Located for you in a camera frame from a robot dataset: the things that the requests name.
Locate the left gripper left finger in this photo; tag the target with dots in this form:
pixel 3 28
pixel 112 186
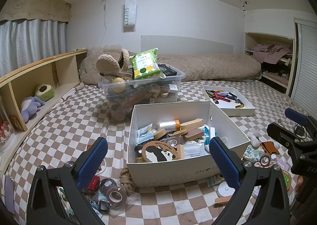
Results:
pixel 44 205

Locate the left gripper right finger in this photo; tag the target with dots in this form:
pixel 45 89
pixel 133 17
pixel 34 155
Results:
pixel 272 203

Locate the white round tape measure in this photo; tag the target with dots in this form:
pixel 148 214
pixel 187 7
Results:
pixel 224 190

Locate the beige rope knot ball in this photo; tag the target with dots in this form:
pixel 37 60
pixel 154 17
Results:
pixel 126 180

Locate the brown tape roll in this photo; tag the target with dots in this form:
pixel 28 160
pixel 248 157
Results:
pixel 265 159

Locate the blue floral fabric pouch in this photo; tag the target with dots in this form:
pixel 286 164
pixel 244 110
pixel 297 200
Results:
pixel 253 154

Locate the red cardboard box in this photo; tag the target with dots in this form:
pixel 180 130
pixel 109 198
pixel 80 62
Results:
pixel 93 186

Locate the black round tin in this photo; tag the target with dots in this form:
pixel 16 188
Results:
pixel 108 186

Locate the white shallow tray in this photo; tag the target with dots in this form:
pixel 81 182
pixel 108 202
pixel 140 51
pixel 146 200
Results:
pixel 229 100

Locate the wooden block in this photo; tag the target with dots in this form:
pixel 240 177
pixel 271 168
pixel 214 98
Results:
pixel 193 124

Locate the purple plush toy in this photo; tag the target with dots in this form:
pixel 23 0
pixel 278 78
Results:
pixel 29 107

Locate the white shoes cardboard box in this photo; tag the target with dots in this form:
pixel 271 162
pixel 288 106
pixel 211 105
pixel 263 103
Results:
pixel 188 169

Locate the avocado plush toy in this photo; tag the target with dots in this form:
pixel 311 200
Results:
pixel 44 92

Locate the wooden bed shelf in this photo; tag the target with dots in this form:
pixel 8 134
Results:
pixel 59 71

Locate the panda round wooden coaster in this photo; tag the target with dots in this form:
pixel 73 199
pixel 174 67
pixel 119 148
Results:
pixel 157 151

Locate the brown quilted blanket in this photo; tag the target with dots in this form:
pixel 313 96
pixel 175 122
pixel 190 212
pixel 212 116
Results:
pixel 196 67

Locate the clear plastic storage bin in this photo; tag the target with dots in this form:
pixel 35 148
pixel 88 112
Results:
pixel 144 91

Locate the yellow wooden ball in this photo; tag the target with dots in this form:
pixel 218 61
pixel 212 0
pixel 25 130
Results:
pixel 119 85

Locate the grey window curtain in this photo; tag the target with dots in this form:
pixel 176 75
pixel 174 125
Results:
pixel 27 41

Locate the green wet wipes pack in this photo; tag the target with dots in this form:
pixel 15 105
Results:
pixel 145 65

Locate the white sweet paper bag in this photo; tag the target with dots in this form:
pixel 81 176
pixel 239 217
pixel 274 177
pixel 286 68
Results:
pixel 130 13

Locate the wall closet with clothes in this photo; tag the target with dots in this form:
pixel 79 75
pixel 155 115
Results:
pixel 277 55

